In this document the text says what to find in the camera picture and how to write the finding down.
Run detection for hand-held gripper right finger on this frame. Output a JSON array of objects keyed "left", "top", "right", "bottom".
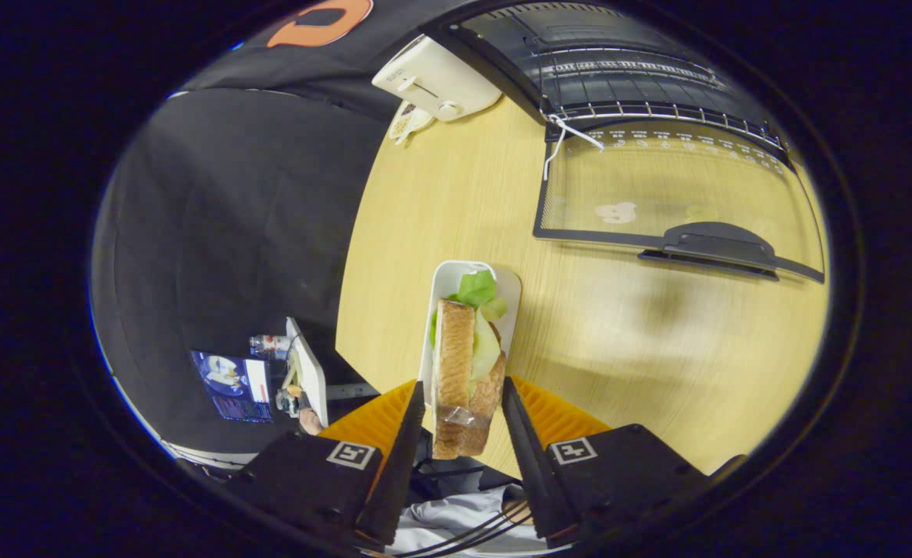
[{"left": 501, "top": 376, "right": 712, "bottom": 549}]

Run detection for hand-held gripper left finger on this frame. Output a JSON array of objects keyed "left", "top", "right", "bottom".
[{"left": 223, "top": 378, "right": 427, "bottom": 553}]

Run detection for toast sandwich with lettuce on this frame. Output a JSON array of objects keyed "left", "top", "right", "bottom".
[{"left": 428, "top": 270, "right": 509, "bottom": 460}]

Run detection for black toaster oven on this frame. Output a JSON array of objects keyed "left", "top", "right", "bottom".
[{"left": 418, "top": 0, "right": 827, "bottom": 284}]

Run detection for white pop-up toaster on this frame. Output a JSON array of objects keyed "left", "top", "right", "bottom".
[{"left": 371, "top": 35, "right": 503, "bottom": 122}]

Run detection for person's light grey clothing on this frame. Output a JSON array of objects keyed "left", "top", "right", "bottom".
[{"left": 390, "top": 484, "right": 538, "bottom": 556}]

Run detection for white rectangular plate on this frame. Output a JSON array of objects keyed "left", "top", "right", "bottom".
[{"left": 418, "top": 260, "right": 522, "bottom": 404}]

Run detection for clear plastic bottle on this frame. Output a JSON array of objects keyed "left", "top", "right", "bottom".
[{"left": 250, "top": 334, "right": 294, "bottom": 359}]

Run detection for laptop screen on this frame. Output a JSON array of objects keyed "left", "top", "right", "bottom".
[{"left": 190, "top": 350, "right": 274, "bottom": 423}]

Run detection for black backdrop cloth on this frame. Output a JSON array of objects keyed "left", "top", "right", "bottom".
[{"left": 91, "top": 0, "right": 456, "bottom": 458}]

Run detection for small white dish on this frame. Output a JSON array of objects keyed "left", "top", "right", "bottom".
[{"left": 388, "top": 101, "right": 437, "bottom": 146}]

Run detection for black cables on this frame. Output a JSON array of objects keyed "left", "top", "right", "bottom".
[{"left": 394, "top": 504, "right": 538, "bottom": 558}]

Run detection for white string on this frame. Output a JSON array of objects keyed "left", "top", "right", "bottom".
[{"left": 542, "top": 114, "right": 605, "bottom": 181}]

